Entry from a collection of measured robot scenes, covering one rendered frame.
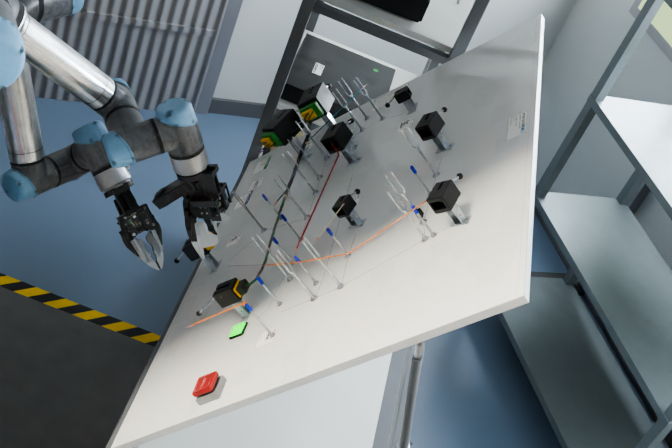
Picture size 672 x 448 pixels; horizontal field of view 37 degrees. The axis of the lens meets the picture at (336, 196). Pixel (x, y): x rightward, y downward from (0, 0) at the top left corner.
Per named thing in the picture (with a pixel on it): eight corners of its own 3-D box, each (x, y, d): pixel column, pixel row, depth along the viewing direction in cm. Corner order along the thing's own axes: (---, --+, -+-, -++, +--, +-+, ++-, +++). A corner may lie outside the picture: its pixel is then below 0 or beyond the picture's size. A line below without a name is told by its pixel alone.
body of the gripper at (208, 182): (221, 224, 213) (208, 177, 206) (184, 224, 215) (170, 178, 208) (233, 203, 219) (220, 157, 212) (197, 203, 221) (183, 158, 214)
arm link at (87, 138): (88, 126, 231) (108, 114, 225) (110, 169, 232) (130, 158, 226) (61, 137, 225) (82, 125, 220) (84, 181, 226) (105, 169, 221)
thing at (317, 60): (274, 98, 312) (281, 81, 308) (299, 48, 341) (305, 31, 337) (372, 138, 314) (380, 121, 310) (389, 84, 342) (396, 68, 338)
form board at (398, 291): (252, 166, 316) (249, 162, 315) (544, 18, 270) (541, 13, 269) (115, 454, 221) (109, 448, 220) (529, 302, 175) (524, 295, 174)
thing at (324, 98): (356, 105, 298) (329, 67, 293) (344, 136, 284) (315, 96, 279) (338, 114, 302) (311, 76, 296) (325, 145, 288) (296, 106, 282)
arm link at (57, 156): (29, 163, 230) (53, 148, 223) (66, 148, 238) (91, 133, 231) (45, 194, 231) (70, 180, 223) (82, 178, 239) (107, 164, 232)
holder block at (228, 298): (228, 296, 233) (217, 284, 232) (246, 289, 231) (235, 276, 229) (222, 308, 230) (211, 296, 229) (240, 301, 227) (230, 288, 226)
